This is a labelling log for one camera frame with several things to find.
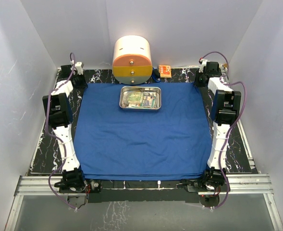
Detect blue black clip tool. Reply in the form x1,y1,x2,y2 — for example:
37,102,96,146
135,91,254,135
151,68,160,83

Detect small orange spiral notebook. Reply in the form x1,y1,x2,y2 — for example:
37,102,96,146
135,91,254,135
158,64,172,78

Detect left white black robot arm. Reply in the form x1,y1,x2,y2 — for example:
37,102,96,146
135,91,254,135
42,62,87,193

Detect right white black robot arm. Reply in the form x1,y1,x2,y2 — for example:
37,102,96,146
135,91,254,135
194,58,241,191

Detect packaged supplies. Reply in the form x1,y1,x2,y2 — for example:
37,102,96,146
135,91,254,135
121,92,157,109

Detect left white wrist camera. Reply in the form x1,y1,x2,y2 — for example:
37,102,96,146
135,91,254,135
71,61,84,75

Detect steel instrument tray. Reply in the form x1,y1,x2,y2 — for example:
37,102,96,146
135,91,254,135
119,86,161,112

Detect blue surgical cloth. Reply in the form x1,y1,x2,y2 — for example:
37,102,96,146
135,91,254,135
74,83,212,180

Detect round three-drawer storage box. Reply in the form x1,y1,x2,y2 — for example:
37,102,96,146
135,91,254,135
112,35,153,85

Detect aluminium frame rail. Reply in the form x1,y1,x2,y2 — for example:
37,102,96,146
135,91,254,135
5,173,283,231

